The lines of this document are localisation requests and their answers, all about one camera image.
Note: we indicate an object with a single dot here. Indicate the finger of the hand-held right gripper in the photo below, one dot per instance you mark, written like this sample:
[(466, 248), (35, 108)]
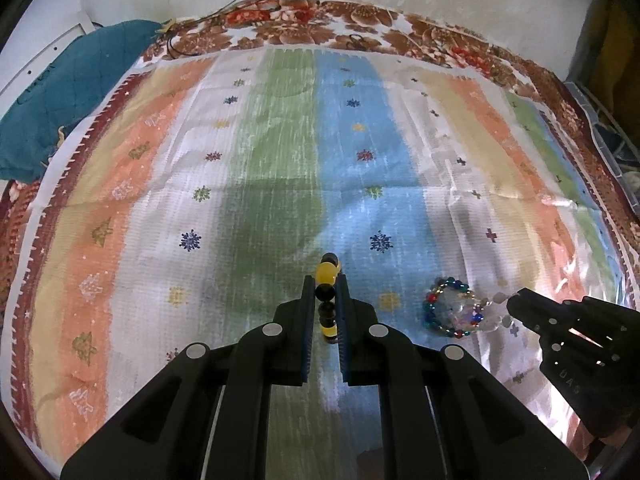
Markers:
[(537, 325), (575, 312)]

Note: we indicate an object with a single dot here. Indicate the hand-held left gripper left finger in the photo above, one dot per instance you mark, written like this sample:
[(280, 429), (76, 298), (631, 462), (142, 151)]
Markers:
[(307, 320)]

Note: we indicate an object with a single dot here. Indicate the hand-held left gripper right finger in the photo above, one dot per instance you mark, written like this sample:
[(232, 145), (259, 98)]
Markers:
[(342, 320)]

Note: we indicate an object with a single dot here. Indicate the striped pastel cloth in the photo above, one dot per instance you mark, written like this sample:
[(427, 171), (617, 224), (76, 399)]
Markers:
[(200, 160)]

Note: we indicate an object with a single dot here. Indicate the mustard yellow cloth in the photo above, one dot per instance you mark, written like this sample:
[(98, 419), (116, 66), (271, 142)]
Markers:
[(620, 50)]

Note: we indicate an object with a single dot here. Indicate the teal quilted pillow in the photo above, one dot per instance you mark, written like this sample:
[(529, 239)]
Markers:
[(65, 90)]

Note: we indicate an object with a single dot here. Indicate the white perforated rail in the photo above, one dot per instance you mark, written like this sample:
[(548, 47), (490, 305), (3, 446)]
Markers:
[(50, 47)]

